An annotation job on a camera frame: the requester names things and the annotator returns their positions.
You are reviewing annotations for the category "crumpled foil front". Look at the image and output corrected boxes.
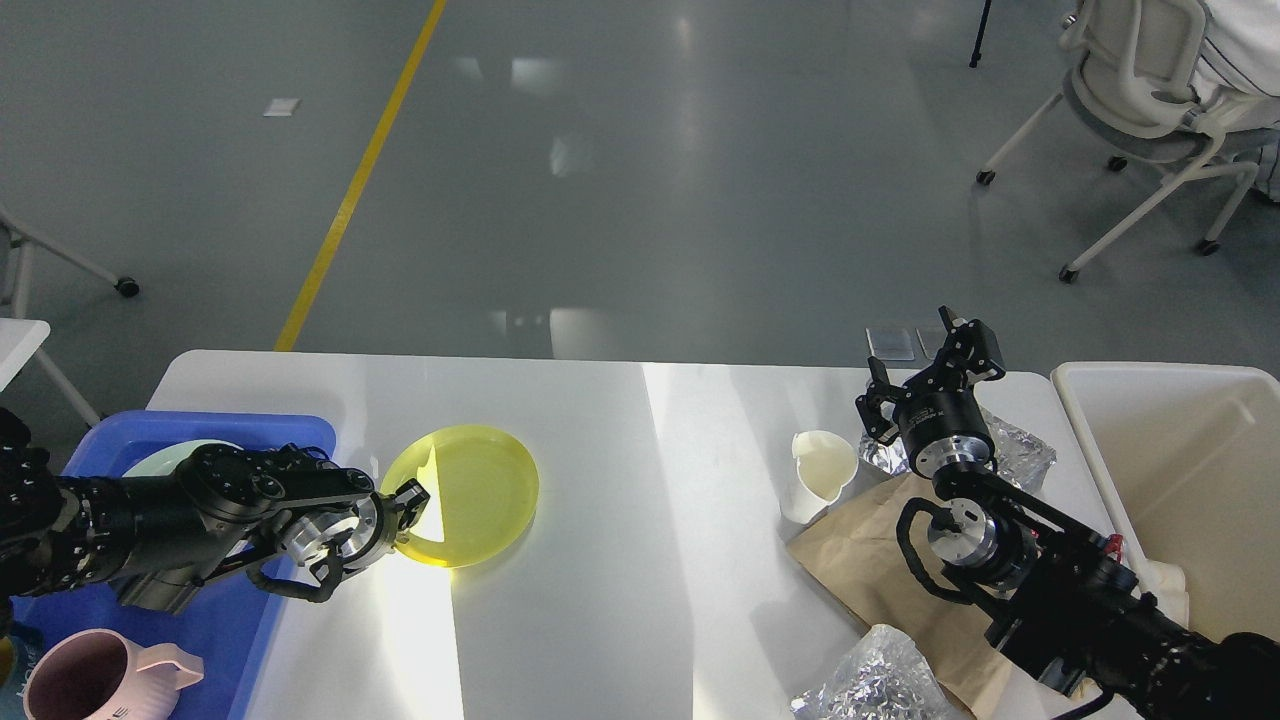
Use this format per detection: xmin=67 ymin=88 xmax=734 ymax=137
xmin=790 ymin=624 xmax=966 ymax=719

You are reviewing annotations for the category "white side table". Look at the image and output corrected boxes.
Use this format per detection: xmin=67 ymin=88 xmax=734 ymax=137
xmin=1 ymin=316 xmax=102 ymax=428

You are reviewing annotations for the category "dark teal mug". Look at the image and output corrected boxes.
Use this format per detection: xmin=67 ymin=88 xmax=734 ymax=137
xmin=1 ymin=623 xmax=46 ymax=708

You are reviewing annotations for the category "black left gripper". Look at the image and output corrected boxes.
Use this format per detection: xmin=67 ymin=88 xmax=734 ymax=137
xmin=280 ymin=478 xmax=431 ymax=573

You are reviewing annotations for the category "pink mug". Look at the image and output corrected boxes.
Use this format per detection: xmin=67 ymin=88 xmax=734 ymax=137
xmin=23 ymin=629 xmax=205 ymax=719

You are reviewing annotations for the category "crumpled foil near gripper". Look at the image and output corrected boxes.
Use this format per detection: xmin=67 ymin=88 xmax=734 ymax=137
xmin=858 ymin=406 xmax=1057 ymax=495

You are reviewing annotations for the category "blue plastic tray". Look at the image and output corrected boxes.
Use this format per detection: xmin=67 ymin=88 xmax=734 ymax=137
xmin=14 ymin=410 xmax=337 ymax=719

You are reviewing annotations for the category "white plastic bin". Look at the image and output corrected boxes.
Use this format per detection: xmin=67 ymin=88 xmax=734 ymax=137
xmin=1051 ymin=363 xmax=1279 ymax=641

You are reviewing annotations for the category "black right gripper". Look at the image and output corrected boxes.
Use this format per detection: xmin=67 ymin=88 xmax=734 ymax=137
xmin=858 ymin=305 xmax=1007 ymax=477

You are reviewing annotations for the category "seated person white shirt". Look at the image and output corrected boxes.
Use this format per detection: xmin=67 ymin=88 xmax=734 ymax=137
xmin=1190 ymin=0 xmax=1280 ymax=206

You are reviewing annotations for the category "white paper cup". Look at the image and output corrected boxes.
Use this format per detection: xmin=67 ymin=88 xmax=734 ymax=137
xmin=780 ymin=430 xmax=860 ymax=524

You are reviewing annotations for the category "chair leg with caster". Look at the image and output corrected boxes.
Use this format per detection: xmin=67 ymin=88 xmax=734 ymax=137
xmin=1 ymin=205 xmax=142 ymax=320

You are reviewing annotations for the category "black tripod leg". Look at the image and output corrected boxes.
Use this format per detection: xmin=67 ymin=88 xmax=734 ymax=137
xmin=968 ymin=0 xmax=995 ymax=69

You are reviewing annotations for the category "white office chair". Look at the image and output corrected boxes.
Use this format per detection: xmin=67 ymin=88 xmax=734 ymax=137
xmin=975 ymin=1 xmax=1277 ymax=283

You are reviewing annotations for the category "yellow plastic plate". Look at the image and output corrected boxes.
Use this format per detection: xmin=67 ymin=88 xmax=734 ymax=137
xmin=380 ymin=424 xmax=540 ymax=569

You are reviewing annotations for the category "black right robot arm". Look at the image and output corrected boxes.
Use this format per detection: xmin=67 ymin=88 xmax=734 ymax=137
xmin=855 ymin=306 xmax=1279 ymax=719

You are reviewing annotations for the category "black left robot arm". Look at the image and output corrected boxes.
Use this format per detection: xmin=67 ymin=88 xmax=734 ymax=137
xmin=1 ymin=411 xmax=431 ymax=625

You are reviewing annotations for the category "brown paper bag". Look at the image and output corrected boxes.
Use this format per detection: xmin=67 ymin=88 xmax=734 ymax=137
xmin=787 ymin=473 xmax=1020 ymax=719

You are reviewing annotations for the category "pale green plate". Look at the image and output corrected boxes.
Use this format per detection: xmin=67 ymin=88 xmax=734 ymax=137
xmin=122 ymin=438 xmax=241 ymax=478

